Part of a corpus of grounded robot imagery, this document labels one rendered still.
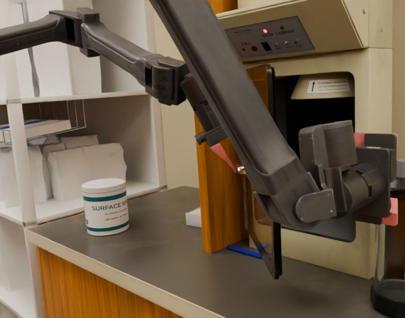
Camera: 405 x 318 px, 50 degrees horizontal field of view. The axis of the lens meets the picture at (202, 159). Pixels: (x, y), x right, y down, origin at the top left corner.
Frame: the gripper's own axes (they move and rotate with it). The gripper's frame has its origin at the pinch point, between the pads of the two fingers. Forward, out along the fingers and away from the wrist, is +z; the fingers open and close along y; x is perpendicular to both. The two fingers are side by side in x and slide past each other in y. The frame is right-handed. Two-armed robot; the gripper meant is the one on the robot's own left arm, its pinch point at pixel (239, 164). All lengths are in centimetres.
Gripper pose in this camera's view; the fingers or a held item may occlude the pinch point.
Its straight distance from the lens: 86.5
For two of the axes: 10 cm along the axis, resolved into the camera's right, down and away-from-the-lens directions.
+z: 4.7, 8.6, 1.7
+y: -8.8, 4.8, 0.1
